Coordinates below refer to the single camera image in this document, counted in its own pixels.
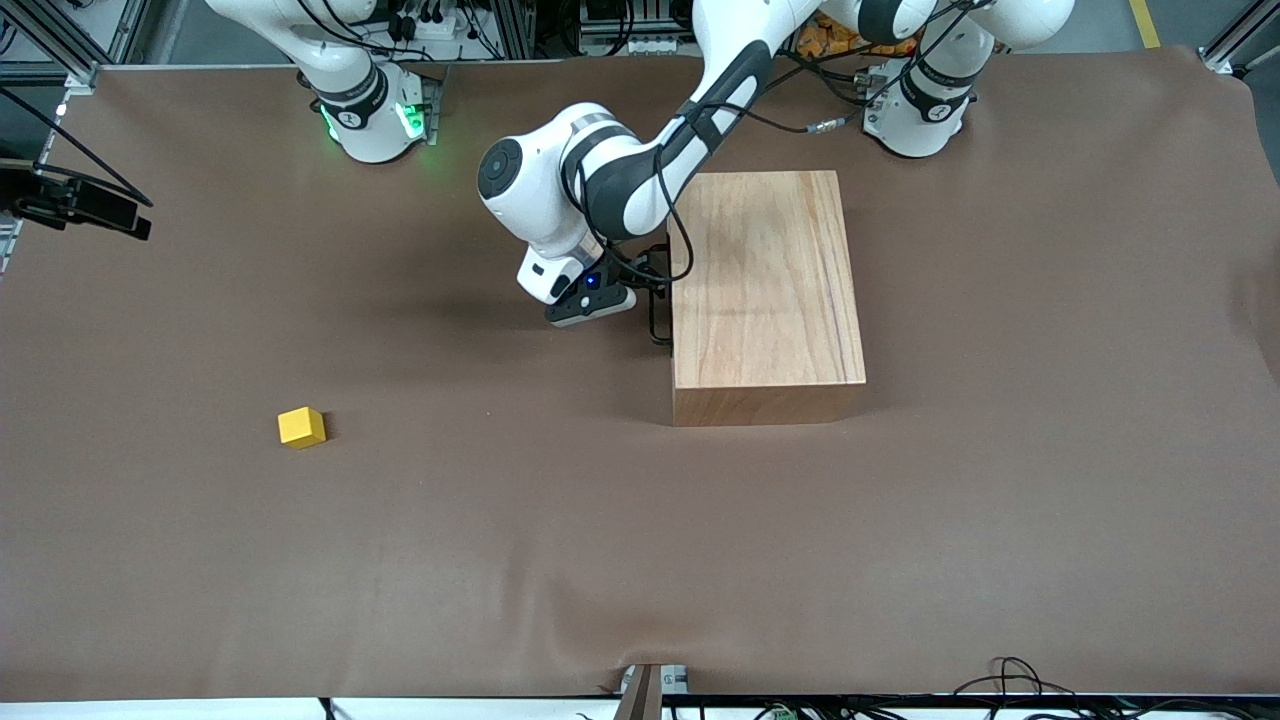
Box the metal table clamp bracket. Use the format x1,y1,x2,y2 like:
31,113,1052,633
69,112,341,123
612,663,692,720

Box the yellow cube block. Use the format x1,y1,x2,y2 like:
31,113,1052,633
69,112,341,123
278,406,327,450

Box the aluminium profile rack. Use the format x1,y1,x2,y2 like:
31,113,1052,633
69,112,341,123
578,0,701,57

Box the white power strip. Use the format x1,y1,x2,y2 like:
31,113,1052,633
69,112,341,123
385,0,473,43

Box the aluminium frame post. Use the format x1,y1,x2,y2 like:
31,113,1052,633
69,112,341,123
1198,0,1280,79
0,0,136,89

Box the wooden drawer with black handle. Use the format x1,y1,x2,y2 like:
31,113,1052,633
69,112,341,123
647,285,678,350

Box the wooden cabinet box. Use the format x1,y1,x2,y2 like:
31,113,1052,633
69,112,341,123
667,170,868,429

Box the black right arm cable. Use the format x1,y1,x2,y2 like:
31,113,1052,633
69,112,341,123
0,86,154,209

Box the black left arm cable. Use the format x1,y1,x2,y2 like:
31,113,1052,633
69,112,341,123
560,40,966,301

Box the brown table cloth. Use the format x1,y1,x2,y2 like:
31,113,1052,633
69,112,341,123
0,45,1280,701

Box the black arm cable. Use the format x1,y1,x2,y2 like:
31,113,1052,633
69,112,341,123
560,40,966,301
0,86,154,209

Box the black loose cables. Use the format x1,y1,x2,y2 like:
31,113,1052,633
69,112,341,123
950,655,1280,720

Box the orange bags pile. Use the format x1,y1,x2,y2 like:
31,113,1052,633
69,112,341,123
794,18,893,59

